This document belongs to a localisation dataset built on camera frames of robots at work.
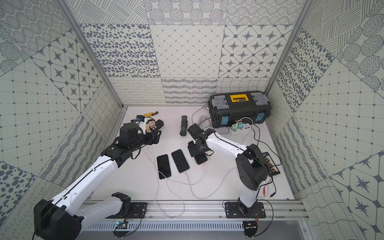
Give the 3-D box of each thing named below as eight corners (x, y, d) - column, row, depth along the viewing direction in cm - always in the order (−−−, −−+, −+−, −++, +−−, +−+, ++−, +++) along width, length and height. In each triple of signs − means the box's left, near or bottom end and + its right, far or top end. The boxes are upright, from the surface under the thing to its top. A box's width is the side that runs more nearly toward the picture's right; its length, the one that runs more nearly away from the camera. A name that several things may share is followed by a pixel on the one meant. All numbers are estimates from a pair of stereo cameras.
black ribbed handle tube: (180, 136, 105) (179, 133, 103) (181, 118, 116) (181, 115, 113) (186, 136, 105) (186, 133, 103) (187, 118, 116) (187, 115, 113)
